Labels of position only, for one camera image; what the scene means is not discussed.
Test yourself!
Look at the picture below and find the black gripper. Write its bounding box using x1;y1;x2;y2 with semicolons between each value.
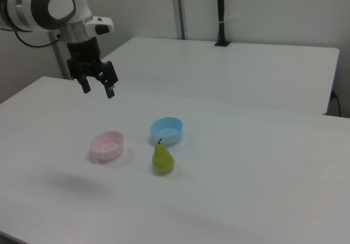
66;36;119;100

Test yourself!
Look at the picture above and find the pink plastic bowl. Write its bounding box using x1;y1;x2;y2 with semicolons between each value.
90;131;124;162

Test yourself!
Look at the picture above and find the blue plastic bowl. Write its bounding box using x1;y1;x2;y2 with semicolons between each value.
150;116;183;147

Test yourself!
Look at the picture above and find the green pear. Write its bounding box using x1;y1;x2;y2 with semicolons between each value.
151;138;175;176

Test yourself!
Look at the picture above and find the grey metal frame post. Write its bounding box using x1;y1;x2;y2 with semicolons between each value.
48;30;69;80

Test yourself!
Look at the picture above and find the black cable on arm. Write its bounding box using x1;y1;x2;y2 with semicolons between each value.
0;28;62;48

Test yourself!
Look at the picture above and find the grey wall partition post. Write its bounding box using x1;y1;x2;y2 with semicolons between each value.
170;0;189;40

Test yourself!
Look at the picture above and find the black camera stand pole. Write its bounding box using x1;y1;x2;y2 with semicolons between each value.
214;0;231;47

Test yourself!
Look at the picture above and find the black power cable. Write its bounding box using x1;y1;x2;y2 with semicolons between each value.
330;89;342;117

